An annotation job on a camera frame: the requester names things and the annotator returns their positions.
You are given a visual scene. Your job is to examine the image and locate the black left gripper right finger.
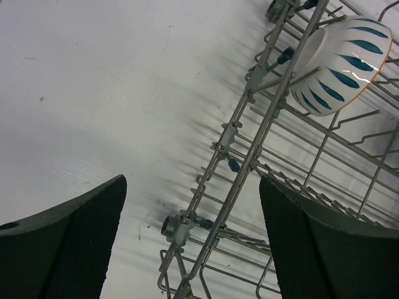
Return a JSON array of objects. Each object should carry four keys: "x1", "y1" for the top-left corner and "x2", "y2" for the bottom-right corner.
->
[{"x1": 259, "y1": 177, "x2": 398, "y2": 298}]

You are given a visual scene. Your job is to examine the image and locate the grey wire dish rack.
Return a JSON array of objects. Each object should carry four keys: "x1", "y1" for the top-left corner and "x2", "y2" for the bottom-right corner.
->
[{"x1": 157, "y1": 1, "x2": 398, "y2": 298}]

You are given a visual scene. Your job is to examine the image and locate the white bowl teal stripes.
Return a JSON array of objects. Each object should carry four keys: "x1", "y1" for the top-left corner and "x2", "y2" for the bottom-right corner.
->
[{"x1": 290, "y1": 16, "x2": 393, "y2": 116}]

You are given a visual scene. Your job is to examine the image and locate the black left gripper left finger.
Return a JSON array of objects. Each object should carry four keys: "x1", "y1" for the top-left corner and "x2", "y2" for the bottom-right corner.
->
[{"x1": 1, "y1": 175, "x2": 127, "y2": 298}]

